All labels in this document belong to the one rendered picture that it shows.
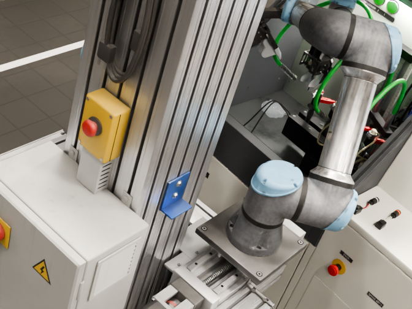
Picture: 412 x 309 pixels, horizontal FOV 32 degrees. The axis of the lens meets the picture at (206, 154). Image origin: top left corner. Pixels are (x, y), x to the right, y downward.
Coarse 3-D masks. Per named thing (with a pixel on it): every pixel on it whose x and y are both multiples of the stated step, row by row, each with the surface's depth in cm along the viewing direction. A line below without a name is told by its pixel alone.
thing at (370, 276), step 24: (408, 144) 228; (408, 168) 228; (408, 192) 229; (336, 240) 225; (360, 240) 218; (312, 264) 236; (360, 264) 221; (384, 264) 214; (312, 288) 238; (336, 288) 231; (360, 288) 223; (384, 288) 217; (408, 288) 210
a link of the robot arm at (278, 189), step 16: (256, 176) 178; (272, 176) 177; (288, 176) 178; (256, 192) 178; (272, 192) 175; (288, 192) 176; (304, 192) 178; (256, 208) 180; (272, 208) 178; (288, 208) 178; (272, 224) 182
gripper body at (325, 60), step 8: (312, 48) 233; (312, 56) 233; (320, 56) 233; (328, 56) 236; (304, 64) 238; (312, 64) 234; (320, 64) 232; (328, 64) 236; (312, 72) 235; (320, 72) 236
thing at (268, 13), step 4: (268, 8) 232; (272, 8) 232; (276, 8) 232; (280, 8) 231; (264, 12) 228; (268, 12) 229; (272, 12) 229; (276, 12) 229; (280, 12) 229; (264, 16) 229; (268, 16) 229; (272, 16) 229; (276, 16) 229; (280, 16) 230
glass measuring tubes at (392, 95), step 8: (408, 48) 248; (400, 56) 248; (408, 56) 246; (400, 64) 252; (408, 64) 248; (400, 72) 251; (408, 72) 251; (384, 80) 259; (392, 80) 256; (376, 88) 262; (392, 88) 255; (400, 88) 255; (384, 96) 261; (392, 96) 257; (384, 104) 259; (392, 104) 259; (384, 112) 261; (384, 120) 263; (376, 128) 267
